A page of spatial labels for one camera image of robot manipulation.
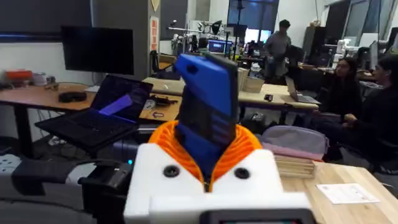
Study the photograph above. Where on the wooden box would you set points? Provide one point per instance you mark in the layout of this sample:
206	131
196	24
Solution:
252	83

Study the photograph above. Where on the silver laptop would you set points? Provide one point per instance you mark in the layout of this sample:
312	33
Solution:
300	96

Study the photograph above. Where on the black device with light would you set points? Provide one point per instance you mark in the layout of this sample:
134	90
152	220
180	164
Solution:
107	189

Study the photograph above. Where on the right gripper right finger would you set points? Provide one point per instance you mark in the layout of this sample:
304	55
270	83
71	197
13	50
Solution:
252	183

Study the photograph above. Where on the stack of wooden boards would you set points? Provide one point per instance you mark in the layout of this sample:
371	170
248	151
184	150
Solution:
294	166

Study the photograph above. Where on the white paper sheet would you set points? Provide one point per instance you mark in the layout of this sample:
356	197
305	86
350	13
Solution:
346	193

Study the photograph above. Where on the black flat case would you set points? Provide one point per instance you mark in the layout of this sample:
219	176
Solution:
72	96

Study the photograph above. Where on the pale long desk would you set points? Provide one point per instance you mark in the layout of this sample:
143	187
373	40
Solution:
267	93

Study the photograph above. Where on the black monitor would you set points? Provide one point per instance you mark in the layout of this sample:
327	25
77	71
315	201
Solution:
98	49

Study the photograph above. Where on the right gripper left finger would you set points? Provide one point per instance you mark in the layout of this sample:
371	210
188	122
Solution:
152	174

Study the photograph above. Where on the grey and pink pouch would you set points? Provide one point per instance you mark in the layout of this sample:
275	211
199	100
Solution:
295	141

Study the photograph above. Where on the brown wooden desk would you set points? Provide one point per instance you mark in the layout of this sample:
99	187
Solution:
40	96

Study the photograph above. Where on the blue electric screwdriver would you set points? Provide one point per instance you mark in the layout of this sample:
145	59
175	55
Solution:
208	102

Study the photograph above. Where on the orange box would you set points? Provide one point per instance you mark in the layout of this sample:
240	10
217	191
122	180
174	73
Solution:
18	75

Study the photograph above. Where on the black laptop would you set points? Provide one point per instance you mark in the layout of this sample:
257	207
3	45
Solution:
93	121

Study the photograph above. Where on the person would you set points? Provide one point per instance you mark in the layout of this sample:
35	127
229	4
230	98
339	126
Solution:
276	46
376	121
342	90

